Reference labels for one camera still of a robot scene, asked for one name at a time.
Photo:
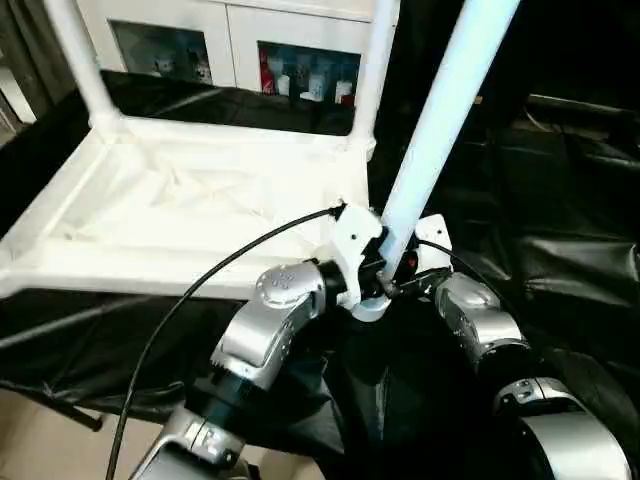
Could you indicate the white plastic table leg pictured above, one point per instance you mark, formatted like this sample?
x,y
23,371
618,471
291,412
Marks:
x,y
440,120
78,60
375,70

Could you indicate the white plastic table top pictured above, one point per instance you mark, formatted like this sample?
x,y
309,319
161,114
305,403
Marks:
x,y
200,200

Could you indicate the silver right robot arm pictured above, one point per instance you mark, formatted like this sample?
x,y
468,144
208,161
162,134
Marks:
x,y
480,320

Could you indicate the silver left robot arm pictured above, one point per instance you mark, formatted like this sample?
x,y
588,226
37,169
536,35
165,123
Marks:
x,y
270,330

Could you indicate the black plastic mat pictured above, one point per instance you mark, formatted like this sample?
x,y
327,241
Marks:
x,y
560,220

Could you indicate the red bottle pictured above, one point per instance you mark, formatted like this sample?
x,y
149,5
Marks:
x,y
266,75

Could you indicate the black cabinet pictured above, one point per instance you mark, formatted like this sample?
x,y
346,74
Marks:
x,y
570,45

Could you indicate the white cabinet with glass doors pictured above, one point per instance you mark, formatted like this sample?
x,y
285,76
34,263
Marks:
x,y
230,25

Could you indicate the grey curtain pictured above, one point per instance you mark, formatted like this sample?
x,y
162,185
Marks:
x,y
20,60

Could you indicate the black metal table frame leg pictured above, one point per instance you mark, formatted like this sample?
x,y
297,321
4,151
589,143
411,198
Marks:
x,y
60,408

